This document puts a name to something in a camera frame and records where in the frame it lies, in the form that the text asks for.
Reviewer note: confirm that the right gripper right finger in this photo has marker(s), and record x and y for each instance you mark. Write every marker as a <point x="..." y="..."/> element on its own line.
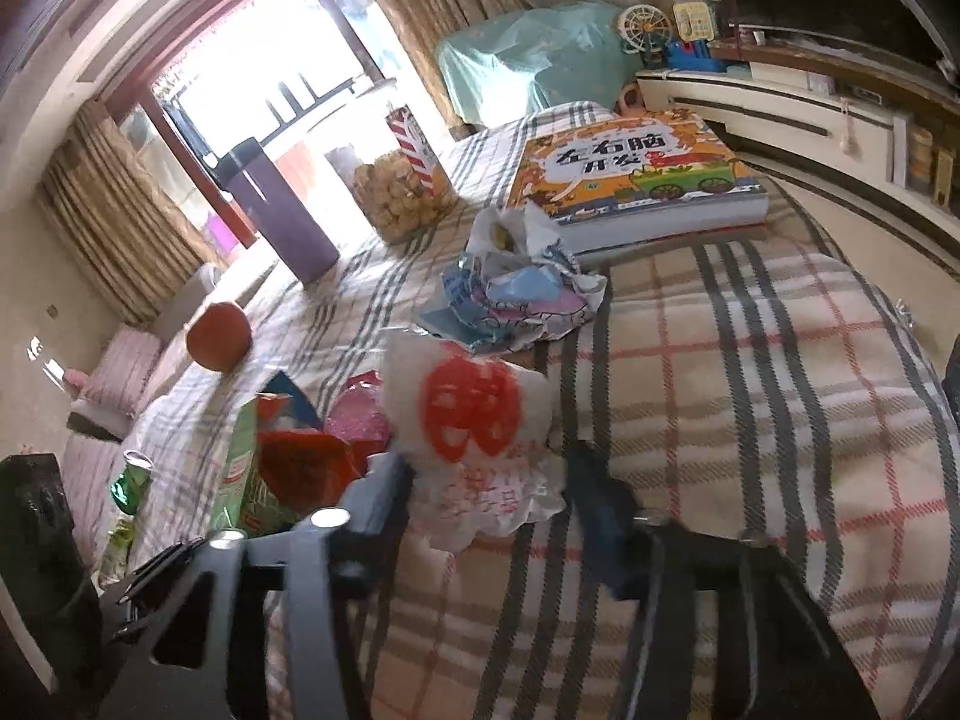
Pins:
<point x="777" y="655"/>

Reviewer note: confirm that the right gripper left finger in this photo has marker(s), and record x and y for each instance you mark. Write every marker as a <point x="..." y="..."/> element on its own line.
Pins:
<point x="186" y="633"/>

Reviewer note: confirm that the green milk carton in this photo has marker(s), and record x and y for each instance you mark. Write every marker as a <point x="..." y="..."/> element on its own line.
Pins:
<point x="243" y="500"/>

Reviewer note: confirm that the blue white wrapper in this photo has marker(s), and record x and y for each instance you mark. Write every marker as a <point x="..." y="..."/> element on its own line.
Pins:
<point x="515" y="284"/>

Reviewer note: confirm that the pink striped sofa cushion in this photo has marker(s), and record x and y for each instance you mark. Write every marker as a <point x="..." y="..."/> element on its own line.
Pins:
<point x="121" y="376"/>

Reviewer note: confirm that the plaid tablecloth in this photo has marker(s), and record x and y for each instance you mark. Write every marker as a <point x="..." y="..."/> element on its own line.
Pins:
<point x="752" y="384"/>

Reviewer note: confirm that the red apple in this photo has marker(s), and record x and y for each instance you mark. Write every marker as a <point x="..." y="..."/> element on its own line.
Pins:
<point x="220" y="337"/>

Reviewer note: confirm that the left beige curtain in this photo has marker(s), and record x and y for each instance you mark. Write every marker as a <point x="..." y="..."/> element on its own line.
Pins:
<point x="129" y="239"/>

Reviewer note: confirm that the purple thermos bottle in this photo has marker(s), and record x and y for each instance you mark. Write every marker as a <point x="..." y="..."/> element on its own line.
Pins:
<point x="256" y="185"/>

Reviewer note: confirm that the clear jar of biscuits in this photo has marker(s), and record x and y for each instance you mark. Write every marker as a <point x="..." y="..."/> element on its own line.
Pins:
<point x="392" y="172"/>

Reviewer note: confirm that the colourful children's book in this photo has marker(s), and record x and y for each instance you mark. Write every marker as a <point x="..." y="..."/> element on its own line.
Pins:
<point x="633" y="180"/>

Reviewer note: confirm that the white TV cabinet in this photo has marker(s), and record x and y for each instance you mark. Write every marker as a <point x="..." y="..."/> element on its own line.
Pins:
<point x="870" y="144"/>

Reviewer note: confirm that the pink toy kettle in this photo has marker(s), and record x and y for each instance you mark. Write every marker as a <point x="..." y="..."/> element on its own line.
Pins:
<point x="630" y="102"/>

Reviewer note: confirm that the yellow toy telephone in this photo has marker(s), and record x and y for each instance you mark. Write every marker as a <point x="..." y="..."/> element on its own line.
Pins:
<point x="695" y="21"/>

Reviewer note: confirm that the teal plastic covered furniture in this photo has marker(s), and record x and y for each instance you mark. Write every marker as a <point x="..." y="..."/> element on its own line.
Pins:
<point x="529" y="60"/>

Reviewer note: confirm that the toy ferris wheel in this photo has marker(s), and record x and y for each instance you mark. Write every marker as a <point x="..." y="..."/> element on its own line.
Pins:
<point x="645" y="31"/>

